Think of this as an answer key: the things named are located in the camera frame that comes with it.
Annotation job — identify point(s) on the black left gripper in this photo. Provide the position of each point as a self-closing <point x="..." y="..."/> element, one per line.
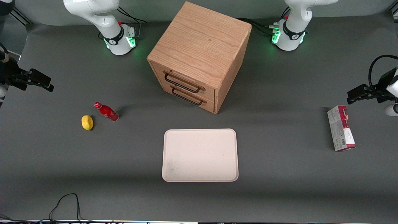
<point x="382" y="86"/>

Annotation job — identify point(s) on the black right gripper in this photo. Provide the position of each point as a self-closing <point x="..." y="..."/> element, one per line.
<point x="9" y="73"/>

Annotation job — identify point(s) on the red coke bottle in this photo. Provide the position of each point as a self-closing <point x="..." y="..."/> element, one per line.
<point x="108" y="112"/>

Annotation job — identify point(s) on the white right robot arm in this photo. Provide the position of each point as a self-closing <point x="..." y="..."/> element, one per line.
<point x="105" y="21"/>

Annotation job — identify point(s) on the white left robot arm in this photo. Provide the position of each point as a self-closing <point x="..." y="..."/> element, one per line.
<point x="295" y="21"/>

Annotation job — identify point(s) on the beige plastic tray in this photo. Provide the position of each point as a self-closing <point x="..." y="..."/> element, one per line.
<point x="200" y="155"/>

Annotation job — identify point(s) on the grey and red carton box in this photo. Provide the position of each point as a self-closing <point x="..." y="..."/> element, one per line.
<point x="340" y="129"/>

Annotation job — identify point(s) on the yellow lemon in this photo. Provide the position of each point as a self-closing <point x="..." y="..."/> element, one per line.
<point x="87" y="122"/>

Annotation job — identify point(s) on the oak wooden drawer cabinet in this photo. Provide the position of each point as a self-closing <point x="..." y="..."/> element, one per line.
<point x="202" y="40"/>

